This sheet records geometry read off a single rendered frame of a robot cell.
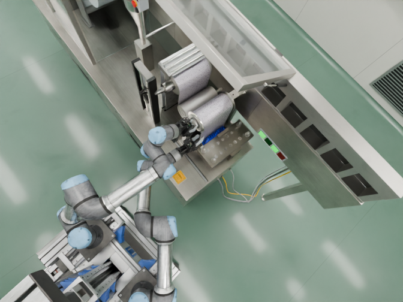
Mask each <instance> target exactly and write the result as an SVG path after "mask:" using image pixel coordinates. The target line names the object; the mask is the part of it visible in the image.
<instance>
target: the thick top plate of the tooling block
mask: <svg viewBox="0 0 403 302"><path fill-rule="evenodd" d="M239 121H240V122H242V121H241V120H240V119H239V120H238V121H237V122H235V123H234V124H232V125H231V126H229V127H228V130H229V131H228V132H227V133H225V134H224V135H223V136H222V137H220V138H218V137H217V136H216V137H214V138H213V139H211V141H209V142H208V143H206V144H205V145H204V147H205V148H206V153H202V152H201V148H199V149H198V150H197V154H198V155H199V156H200V157H201V158H202V160H203V161H204V162H205V164H206V165H207V166H208V167H209V169H210V170H211V169H213V168H214V167H216V166H217V165H218V164H219V163H220V162H222V161H223V160H225V158H227V157H228V156H229V155H230V154H231V153H233V152H234V151H235V150H236V149H238V148H239V147H241V146H243V145H244V144H245V143H246V142H247V141H249V140H250V139H252V138H253V136H254V134H253V133H252V132H251V131H250V130H249V129H248V128H247V127H246V126H245V124H244V123H243V122H242V124H241V127H237V126H236V124H237V123H238V122H239ZM248 131H249V132H250V136H249V137H246V136H245V133H246V132H248ZM212 158H216V163H211V161H210V160H211V159H212Z"/></svg>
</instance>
